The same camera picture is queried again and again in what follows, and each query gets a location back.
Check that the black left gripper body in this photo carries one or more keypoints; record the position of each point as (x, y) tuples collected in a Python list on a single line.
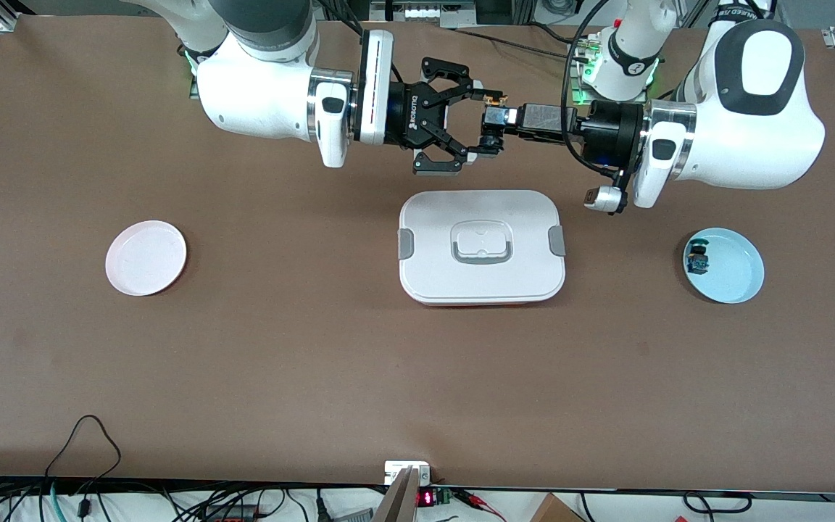
[(609, 125)]

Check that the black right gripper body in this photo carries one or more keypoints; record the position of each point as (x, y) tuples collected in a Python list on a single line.
[(409, 119)]

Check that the orange black switch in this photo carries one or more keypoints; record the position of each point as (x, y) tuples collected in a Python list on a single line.
[(491, 141)]

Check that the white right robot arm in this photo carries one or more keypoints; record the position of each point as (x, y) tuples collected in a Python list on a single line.
[(258, 101)]

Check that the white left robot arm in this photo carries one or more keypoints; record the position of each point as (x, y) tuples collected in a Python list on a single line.
[(751, 130)]

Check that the white lunch box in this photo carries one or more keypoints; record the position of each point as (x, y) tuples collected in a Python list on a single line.
[(483, 210)]

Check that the brown cardboard box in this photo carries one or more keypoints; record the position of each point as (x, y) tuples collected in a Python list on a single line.
[(555, 511)]

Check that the light blue round plate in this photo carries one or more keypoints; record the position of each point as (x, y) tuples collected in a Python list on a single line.
[(733, 272)]

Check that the white round plate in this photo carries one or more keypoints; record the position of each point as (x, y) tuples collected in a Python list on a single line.
[(146, 257)]

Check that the red digit display module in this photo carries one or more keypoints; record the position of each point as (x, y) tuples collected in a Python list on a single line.
[(426, 498)]

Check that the aluminium profile bar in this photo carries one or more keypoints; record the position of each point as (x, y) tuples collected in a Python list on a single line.
[(397, 500)]

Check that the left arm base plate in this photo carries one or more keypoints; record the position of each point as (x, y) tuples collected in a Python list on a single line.
[(578, 90)]

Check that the blue switch module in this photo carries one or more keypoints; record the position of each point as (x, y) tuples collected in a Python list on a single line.
[(697, 257)]

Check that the short aluminium rail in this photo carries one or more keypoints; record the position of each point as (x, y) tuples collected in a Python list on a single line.
[(11, 18)]

